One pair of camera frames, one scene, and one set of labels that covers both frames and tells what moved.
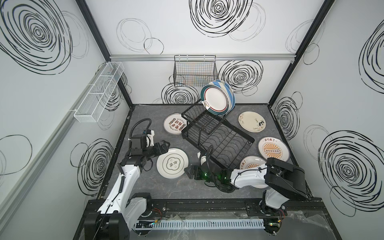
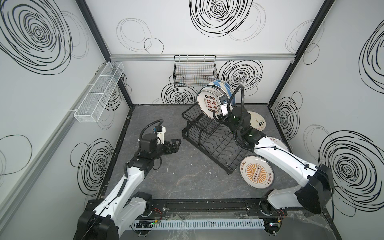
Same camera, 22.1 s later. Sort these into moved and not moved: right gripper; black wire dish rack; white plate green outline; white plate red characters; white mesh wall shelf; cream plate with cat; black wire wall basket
Moved: right gripper; white plate green outline; white plate red characters
Not moved: cream plate with cat; black wire wall basket; white mesh wall shelf; black wire dish rack
